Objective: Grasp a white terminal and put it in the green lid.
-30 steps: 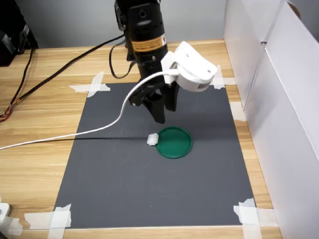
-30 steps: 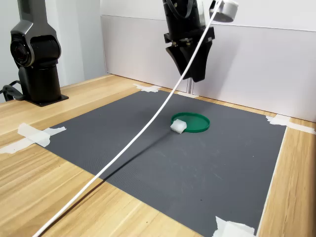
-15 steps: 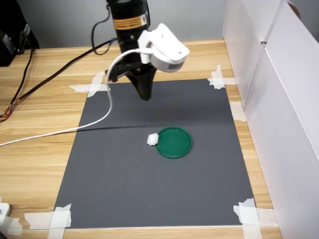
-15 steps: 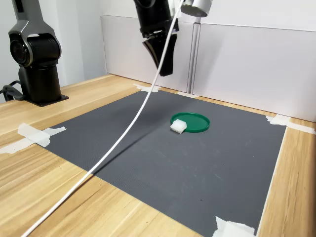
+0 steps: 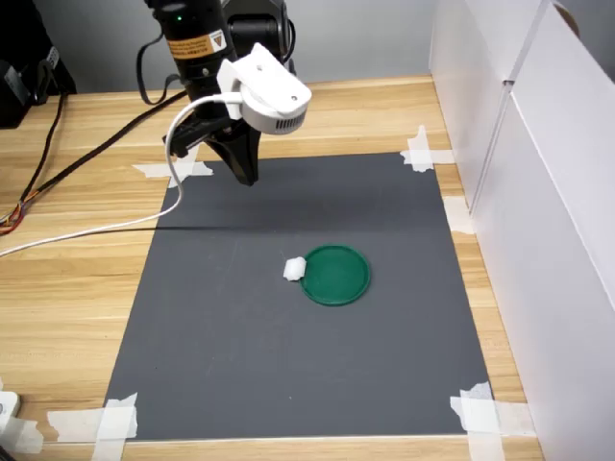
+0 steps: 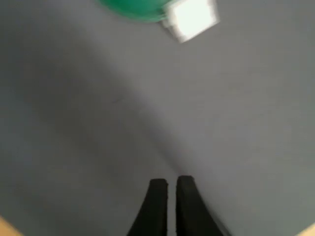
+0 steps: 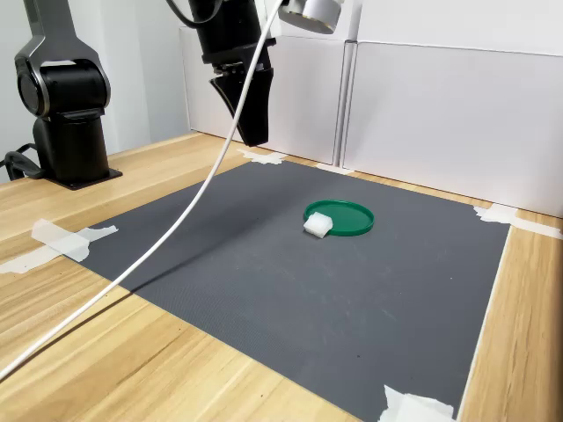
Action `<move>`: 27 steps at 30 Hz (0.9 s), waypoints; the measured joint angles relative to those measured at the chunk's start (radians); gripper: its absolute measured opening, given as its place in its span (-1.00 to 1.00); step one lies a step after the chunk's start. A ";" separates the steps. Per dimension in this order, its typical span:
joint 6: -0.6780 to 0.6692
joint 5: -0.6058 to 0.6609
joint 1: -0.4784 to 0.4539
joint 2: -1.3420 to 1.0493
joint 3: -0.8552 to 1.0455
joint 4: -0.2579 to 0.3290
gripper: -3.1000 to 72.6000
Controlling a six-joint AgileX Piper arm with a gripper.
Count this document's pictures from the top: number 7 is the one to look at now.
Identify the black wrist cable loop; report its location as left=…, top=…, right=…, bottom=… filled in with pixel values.
left=164, top=0, right=208, bottom=26

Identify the white camera cable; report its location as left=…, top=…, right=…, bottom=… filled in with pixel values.
left=0, top=0, right=285, bottom=382

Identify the white tape piece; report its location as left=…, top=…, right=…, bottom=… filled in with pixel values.
left=377, top=384, right=457, bottom=422
left=472, top=202, right=563, bottom=241
left=0, top=218, right=121, bottom=276
left=237, top=148, right=289, bottom=166
left=313, top=162, right=354, bottom=176

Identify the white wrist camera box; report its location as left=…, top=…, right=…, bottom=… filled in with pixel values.
left=259, top=0, right=346, bottom=37

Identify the white partition panel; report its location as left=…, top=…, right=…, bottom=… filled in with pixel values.
left=179, top=25, right=349, bottom=167
left=341, top=40, right=563, bottom=219

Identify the small white plastic terminal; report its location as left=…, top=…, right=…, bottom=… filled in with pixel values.
left=302, top=211, right=334, bottom=240

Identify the dark grey mat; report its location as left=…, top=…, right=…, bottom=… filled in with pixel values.
left=81, top=158, right=514, bottom=422

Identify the round green lid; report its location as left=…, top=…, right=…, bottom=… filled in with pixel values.
left=303, top=199, right=376, bottom=239

